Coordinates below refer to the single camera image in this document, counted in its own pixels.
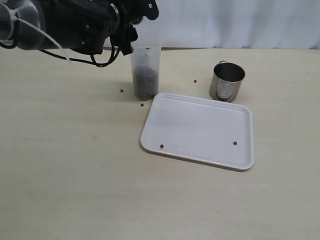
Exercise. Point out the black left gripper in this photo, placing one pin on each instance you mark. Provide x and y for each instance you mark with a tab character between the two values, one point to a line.
84	25

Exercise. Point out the steel mug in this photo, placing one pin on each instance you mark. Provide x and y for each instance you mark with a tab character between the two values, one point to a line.
226	81

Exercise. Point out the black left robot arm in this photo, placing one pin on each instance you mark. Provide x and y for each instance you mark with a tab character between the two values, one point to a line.
20	35

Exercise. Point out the clear plastic tall container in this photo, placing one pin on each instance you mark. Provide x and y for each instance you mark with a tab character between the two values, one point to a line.
145	65

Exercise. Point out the white backdrop curtain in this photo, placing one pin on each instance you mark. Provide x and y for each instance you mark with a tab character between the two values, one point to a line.
236	24

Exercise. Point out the white plastic tray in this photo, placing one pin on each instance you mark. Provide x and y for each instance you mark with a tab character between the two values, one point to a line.
200	130

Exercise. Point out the white left cable tie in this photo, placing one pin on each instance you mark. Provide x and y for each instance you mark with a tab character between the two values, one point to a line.
13	18

